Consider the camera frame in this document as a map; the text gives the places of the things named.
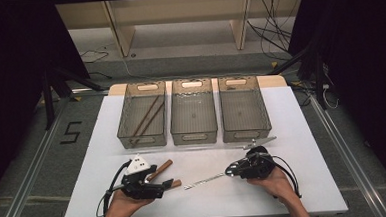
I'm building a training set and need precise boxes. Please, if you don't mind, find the person's left hand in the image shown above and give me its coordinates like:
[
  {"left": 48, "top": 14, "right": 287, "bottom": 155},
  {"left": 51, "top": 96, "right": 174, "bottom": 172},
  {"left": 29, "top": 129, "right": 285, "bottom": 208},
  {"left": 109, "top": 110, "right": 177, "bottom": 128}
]
[{"left": 103, "top": 189, "right": 155, "bottom": 217}]

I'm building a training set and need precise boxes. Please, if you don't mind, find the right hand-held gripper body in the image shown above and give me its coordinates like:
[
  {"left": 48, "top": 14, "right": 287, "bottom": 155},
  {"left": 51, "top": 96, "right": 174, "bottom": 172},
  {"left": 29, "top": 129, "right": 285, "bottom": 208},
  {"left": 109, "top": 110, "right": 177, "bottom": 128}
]
[{"left": 236, "top": 135, "right": 280, "bottom": 181}]

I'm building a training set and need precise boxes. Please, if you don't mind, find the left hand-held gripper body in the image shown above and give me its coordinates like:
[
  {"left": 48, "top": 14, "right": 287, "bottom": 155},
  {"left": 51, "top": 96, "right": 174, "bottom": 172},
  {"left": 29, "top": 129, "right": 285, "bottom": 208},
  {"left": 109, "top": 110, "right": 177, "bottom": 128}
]
[{"left": 117, "top": 152, "right": 164, "bottom": 201}]

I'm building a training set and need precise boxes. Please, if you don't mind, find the black curtain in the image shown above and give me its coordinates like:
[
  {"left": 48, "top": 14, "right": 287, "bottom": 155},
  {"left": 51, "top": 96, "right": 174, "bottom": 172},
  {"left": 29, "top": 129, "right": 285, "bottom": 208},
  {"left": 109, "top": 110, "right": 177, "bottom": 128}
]
[
  {"left": 0, "top": 0, "right": 96, "bottom": 203},
  {"left": 286, "top": 0, "right": 386, "bottom": 197}
]

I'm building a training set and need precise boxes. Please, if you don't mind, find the white cable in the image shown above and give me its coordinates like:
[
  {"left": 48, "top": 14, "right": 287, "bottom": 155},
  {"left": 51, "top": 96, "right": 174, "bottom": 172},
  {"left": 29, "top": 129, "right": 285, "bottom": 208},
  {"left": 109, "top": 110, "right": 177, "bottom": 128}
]
[{"left": 320, "top": 82, "right": 339, "bottom": 111}]

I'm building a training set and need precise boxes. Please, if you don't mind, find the black cable bundle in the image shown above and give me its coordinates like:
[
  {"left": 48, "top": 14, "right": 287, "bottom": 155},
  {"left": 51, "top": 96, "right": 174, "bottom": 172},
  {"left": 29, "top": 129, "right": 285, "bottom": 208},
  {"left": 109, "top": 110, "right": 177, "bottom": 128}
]
[{"left": 244, "top": 0, "right": 297, "bottom": 64}]

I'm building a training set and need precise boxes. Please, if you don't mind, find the light wooden desk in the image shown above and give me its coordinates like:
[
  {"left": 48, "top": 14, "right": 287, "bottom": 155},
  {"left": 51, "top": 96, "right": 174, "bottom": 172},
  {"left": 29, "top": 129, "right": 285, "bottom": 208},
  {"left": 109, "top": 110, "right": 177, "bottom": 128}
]
[{"left": 54, "top": 0, "right": 309, "bottom": 61}]

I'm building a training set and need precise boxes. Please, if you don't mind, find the white table cover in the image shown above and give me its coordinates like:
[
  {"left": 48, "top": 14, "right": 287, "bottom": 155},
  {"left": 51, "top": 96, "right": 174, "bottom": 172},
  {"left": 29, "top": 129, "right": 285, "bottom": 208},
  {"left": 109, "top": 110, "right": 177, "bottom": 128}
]
[{"left": 55, "top": 82, "right": 350, "bottom": 217}]

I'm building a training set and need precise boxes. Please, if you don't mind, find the black metal stand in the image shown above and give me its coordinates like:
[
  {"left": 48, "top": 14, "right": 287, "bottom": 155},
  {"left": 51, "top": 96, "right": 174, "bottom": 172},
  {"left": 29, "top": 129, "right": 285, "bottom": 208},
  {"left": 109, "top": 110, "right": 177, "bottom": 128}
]
[
  {"left": 267, "top": 38, "right": 329, "bottom": 113},
  {"left": 40, "top": 64, "right": 108, "bottom": 130}
]

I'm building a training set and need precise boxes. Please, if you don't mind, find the smoky clear plastic bin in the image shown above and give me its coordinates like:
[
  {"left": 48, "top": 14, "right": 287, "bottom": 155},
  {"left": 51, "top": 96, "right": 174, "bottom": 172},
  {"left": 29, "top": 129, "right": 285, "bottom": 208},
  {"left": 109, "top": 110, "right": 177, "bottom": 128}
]
[
  {"left": 114, "top": 80, "right": 170, "bottom": 150},
  {"left": 216, "top": 73, "right": 273, "bottom": 145},
  {"left": 167, "top": 76, "right": 220, "bottom": 147}
]

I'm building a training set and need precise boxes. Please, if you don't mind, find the wooden handle knife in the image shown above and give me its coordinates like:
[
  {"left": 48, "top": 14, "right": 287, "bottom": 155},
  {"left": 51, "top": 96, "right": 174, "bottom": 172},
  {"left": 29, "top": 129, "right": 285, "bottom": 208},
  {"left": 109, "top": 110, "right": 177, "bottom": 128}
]
[{"left": 146, "top": 159, "right": 175, "bottom": 183}]

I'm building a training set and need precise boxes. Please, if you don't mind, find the dark wooden chopstick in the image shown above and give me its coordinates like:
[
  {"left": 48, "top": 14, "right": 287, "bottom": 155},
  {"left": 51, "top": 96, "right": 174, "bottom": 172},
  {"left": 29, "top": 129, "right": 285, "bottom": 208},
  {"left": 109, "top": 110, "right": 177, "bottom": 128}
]
[
  {"left": 128, "top": 95, "right": 162, "bottom": 139},
  {"left": 129, "top": 102, "right": 168, "bottom": 147}
]

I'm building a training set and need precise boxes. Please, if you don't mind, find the aluminium floor rail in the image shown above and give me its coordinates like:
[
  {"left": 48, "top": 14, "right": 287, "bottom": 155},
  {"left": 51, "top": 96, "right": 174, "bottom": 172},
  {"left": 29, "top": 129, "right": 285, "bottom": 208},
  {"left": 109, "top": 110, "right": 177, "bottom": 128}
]
[
  {"left": 309, "top": 91, "right": 386, "bottom": 217},
  {"left": 0, "top": 87, "right": 116, "bottom": 217}
]

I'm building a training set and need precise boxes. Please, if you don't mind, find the person's right hand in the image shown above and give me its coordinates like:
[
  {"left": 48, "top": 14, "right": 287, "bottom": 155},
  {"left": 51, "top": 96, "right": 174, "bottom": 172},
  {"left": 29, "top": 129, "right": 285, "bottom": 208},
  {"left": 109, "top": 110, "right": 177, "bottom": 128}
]
[{"left": 245, "top": 165, "right": 299, "bottom": 209}]

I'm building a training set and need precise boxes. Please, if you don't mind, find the silver metal spoon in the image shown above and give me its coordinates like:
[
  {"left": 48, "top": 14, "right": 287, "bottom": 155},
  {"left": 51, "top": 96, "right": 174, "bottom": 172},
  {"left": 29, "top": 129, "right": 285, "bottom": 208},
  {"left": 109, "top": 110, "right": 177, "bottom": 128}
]
[{"left": 182, "top": 165, "right": 239, "bottom": 191}]

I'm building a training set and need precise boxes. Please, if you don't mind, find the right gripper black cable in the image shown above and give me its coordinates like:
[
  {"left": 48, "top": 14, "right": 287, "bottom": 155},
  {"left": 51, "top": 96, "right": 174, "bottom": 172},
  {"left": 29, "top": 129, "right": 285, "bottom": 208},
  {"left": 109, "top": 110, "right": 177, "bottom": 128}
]
[{"left": 270, "top": 153, "right": 303, "bottom": 200}]

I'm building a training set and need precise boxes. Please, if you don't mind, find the black floor cable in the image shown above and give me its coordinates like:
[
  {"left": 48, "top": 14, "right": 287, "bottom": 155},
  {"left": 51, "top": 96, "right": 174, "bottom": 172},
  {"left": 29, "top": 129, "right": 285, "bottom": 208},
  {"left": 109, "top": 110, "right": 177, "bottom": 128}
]
[{"left": 79, "top": 48, "right": 110, "bottom": 64}]

